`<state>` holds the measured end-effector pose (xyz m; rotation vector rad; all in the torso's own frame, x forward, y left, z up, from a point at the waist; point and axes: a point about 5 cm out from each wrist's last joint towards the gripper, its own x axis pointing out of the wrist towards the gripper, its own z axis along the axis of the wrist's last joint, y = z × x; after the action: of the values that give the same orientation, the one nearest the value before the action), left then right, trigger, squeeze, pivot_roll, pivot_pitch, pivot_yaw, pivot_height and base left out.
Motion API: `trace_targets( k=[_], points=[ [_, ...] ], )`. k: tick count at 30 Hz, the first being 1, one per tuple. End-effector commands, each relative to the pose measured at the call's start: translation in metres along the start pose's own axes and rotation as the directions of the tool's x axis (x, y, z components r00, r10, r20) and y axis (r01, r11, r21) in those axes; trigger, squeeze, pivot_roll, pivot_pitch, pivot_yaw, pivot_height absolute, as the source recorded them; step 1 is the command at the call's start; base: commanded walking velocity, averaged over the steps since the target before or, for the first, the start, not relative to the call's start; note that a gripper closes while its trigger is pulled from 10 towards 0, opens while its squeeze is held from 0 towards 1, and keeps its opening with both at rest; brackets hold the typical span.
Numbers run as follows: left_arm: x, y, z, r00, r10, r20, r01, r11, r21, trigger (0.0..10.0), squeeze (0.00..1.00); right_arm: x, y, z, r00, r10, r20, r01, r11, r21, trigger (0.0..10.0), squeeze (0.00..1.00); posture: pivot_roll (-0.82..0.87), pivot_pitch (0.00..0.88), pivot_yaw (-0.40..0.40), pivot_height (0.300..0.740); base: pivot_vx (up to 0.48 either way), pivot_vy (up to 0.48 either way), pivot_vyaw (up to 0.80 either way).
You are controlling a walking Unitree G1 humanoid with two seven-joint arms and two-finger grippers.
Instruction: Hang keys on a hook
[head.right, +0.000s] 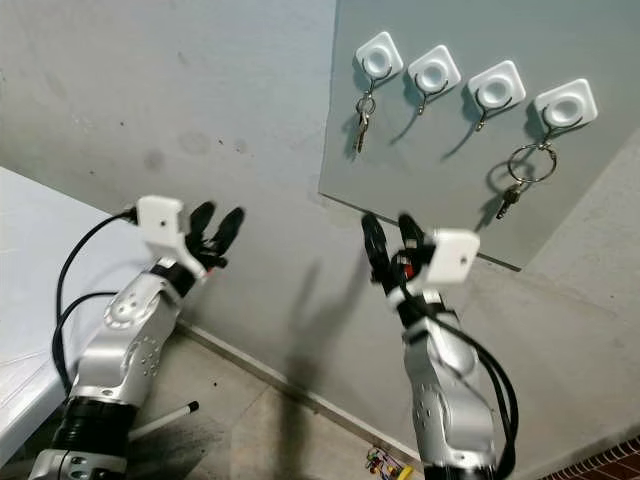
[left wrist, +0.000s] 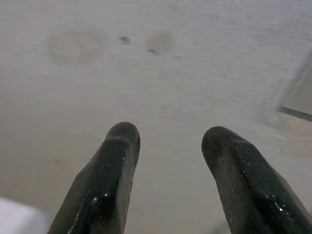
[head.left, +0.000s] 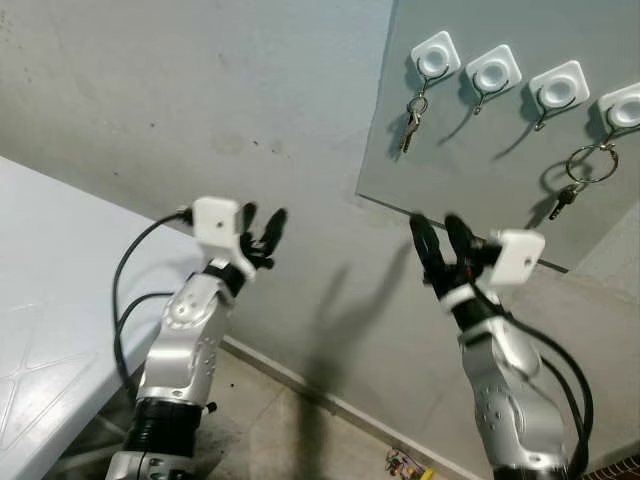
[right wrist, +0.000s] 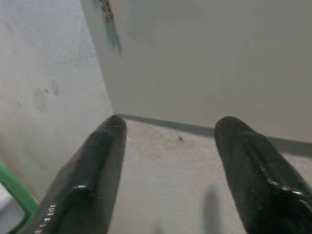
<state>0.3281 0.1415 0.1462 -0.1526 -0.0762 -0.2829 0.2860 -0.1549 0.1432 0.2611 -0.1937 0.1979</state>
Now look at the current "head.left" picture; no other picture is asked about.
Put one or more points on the small yellow toy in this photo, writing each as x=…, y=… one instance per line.
x=410, y=466

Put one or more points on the grey wall board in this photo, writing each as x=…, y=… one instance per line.
x=480, y=170

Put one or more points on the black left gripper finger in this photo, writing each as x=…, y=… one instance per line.
x=274, y=228
x=248, y=218

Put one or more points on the white square wall hook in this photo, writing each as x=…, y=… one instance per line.
x=435, y=55
x=494, y=70
x=622, y=108
x=558, y=88

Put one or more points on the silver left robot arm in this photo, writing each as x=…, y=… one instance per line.
x=185, y=335

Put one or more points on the red brick skirting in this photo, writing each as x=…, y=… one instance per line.
x=615, y=470

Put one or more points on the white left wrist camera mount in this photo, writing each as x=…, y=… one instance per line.
x=215, y=220

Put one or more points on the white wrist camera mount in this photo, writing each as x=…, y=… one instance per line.
x=518, y=258
x=215, y=220

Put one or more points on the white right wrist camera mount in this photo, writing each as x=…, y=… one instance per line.
x=518, y=258

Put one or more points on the white plastic table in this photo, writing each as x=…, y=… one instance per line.
x=60, y=300

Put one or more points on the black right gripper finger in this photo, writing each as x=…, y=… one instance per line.
x=428, y=250
x=460, y=238

